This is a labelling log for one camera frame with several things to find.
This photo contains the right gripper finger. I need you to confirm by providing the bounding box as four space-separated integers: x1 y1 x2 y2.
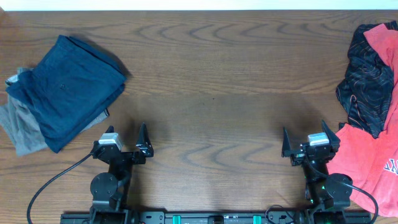
322 120 340 149
281 127 295 157

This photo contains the red t-shirt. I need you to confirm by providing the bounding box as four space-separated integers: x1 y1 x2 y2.
326 23 398 218

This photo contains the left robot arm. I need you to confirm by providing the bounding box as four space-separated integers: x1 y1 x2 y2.
90 123 154 224

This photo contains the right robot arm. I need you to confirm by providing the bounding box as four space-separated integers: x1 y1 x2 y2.
281 121 353 223

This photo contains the black orange patterned jersey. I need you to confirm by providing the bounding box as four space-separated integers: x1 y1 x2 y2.
336 21 397 139

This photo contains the folded navy blue garment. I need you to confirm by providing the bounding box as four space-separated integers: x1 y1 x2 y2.
6 35 126 153

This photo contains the folded grey garment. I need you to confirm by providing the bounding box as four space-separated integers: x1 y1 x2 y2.
1 67 118 156

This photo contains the right black cable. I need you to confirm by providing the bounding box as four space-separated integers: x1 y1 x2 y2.
303 155 379 224

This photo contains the black cable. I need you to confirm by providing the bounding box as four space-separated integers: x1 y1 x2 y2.
26 152 93 224
303 155 379 224

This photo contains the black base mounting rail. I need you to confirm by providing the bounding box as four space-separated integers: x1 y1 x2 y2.
60 210 372 224

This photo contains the left black cable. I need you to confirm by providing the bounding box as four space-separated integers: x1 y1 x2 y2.
26 152 93 224

